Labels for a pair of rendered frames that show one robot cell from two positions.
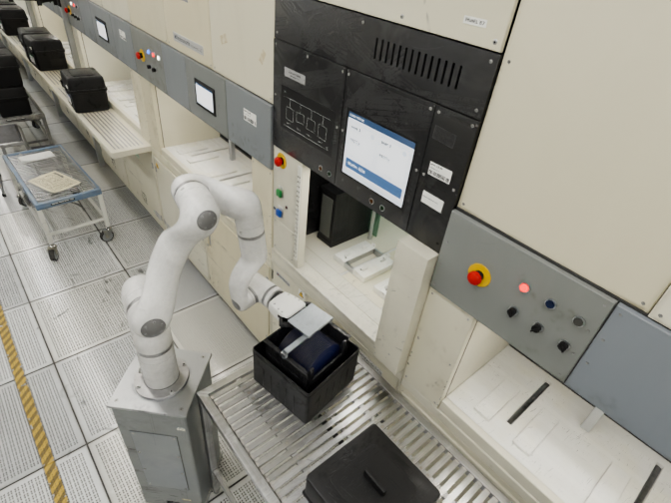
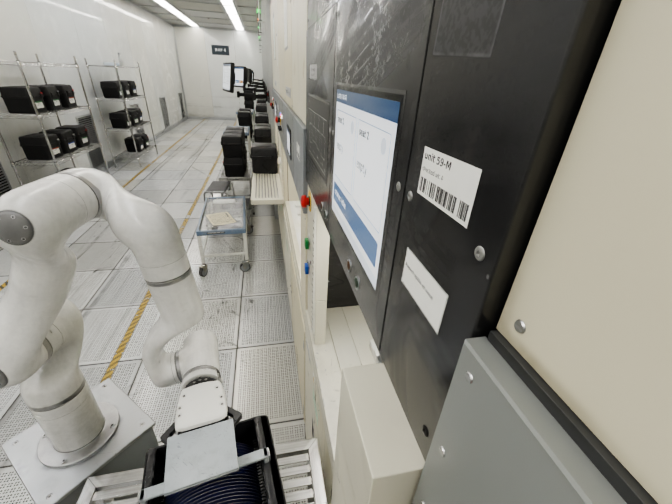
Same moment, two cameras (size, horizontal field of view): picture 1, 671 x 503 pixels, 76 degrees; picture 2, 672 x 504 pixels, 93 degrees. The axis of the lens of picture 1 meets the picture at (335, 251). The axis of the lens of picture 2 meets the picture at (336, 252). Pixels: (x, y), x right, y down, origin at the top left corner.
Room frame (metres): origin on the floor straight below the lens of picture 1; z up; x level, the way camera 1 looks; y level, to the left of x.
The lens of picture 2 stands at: (0.86, -0.31, 1.70)
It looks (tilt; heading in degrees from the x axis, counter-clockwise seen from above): 29 degrees down; 31
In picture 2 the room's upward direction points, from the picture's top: 3 degrees clockwise
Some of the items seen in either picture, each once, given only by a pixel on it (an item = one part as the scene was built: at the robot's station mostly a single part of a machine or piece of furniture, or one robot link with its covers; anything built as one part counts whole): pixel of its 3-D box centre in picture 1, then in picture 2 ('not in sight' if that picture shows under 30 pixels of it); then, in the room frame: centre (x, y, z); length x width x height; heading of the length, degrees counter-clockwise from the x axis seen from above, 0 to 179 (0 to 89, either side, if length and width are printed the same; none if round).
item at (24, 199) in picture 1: (60, 196); (227, 231); (2.81, 2.19, 0.24); 0.97 x 0.52 x 0.48; 47
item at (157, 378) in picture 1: (158, 361); (69, 413); (0.95, 0.57, 0.85); 0.19 x 0.19 x 0.18
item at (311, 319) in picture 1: (307, 348); (213, 493); (1.02, 0.06, 0.93); 0.24 x 0.20 x 0.32; 144
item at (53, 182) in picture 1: (54, 181); (220, 217); (2.67, 2.08, 0.47); 0.31 x 0.23 x 0.02; 66
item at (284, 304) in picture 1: (286, 306); (202, 406); (1.09, 0.15, 1.06); 0.11 x 0.10 x 0.07; 54
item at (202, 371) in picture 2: (274, 297); (202, 383); (1.13, 0.20, 1.06); 0.09 x 0.03 x 0.08; 144
